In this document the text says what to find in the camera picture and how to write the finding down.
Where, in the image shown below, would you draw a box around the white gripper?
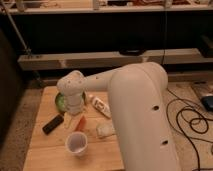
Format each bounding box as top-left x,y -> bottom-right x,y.
64,95 -> 88,129

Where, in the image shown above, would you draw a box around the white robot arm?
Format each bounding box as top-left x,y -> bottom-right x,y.
57,62 -> 181,171

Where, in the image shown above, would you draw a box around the green ceramic plate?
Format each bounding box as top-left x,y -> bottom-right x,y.
55,93 -> 86,112

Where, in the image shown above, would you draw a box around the black remote control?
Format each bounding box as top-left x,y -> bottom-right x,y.
42,115 -> 64,135

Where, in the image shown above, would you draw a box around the white tube bottle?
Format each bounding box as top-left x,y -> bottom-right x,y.
89,94 -> 111,118

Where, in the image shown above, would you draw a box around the clear crumpled plastic bag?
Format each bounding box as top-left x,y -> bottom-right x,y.
96,122 -> 115,138

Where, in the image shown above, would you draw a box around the metal diagonal pole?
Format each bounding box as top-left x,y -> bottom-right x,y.
0,2 -> 46,88

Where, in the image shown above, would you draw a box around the dark device on floor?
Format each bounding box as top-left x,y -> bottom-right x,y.
201,96 -> 213,112

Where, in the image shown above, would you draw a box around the wooden shelf rail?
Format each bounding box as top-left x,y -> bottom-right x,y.
18,48 -> 213,71

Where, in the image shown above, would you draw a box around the black cables on floor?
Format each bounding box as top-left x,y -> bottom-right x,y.
165,87 -> 213,171

